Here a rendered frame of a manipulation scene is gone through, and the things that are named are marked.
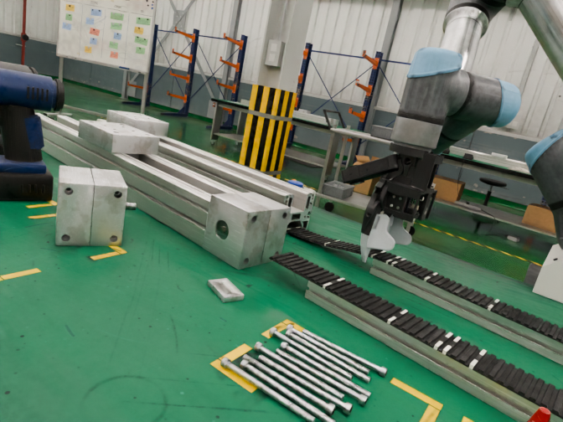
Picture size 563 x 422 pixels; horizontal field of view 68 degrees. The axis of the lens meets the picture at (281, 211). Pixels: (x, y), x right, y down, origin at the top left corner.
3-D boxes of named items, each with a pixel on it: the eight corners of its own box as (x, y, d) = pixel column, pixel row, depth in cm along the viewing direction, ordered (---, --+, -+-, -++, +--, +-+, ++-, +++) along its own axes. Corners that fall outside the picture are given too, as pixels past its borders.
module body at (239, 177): (307, 229, 91) (315, 192, 89) (276, 234, 84) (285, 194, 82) (124, 146, 140) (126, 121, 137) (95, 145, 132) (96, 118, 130)
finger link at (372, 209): (364, 234, 70) (384, 185, 69) (357, 231, 71) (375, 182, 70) (376, 237, 73) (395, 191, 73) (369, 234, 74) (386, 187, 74)
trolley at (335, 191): (413, 236, 408) (444, 134, 382) (407, 250, 359) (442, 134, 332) (316, 207, 443) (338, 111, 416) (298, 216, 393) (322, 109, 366)
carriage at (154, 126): (166, 146, 125) (168, 122, 123) (132, 143, 116) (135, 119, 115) (138, 134, 134) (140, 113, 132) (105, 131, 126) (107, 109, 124)
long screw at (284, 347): (278, 350, 46) (280, 342, 46) (283, 347, 47) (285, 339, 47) (366, 402, 41) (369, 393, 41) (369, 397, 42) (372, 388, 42)
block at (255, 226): (289, 257, 73) (300, 206, 71) (238, 270, 64) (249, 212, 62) (254, 239, 79) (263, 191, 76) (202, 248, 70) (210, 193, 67)
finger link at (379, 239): (380, 272, 68) (400, 220, 68) (350, 258, 72) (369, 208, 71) (387, 273, 71) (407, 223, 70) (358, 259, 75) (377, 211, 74)
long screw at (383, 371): (386, 374, 46) (389, 367, 45) (383, 378, 45) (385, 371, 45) (304, 333, 51) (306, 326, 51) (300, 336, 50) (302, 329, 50)
